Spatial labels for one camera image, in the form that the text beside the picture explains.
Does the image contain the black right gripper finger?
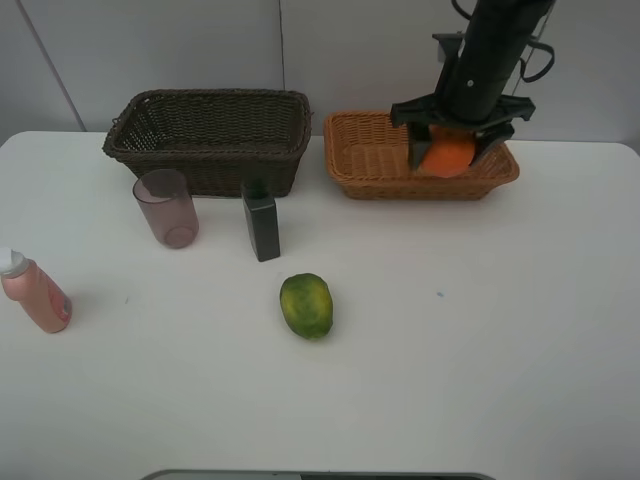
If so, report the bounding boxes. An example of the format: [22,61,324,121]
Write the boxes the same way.
[408,122,431,171]
[470,124,515,166]

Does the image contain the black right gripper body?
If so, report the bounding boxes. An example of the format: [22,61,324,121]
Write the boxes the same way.
[390,94,536,132]

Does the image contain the orange tangerine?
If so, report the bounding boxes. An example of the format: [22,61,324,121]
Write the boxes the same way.
[418,125,476,178]

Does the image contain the green mango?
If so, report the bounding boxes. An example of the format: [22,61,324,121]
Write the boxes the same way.
[279,273,334,340]

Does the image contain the purple translucent plastic cup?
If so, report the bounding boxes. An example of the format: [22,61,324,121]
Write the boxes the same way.
[132,169,199,249]

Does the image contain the pink lotion bottle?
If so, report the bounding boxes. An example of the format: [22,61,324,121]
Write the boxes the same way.
[1,247,72,333]

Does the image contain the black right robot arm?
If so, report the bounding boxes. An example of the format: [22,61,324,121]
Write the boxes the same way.
[390,1,555,178]

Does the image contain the tan wicker basket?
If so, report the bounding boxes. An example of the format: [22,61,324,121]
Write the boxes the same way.
[324,110,520,201]

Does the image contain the dark rectangular bottle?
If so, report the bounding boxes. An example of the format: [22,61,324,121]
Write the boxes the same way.
[242,182,281,262]

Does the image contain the dark brown wicker basket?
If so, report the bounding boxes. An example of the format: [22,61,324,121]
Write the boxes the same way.
[103,89,312,198]

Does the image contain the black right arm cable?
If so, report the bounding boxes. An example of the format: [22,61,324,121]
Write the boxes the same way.
[517,39,556,84]

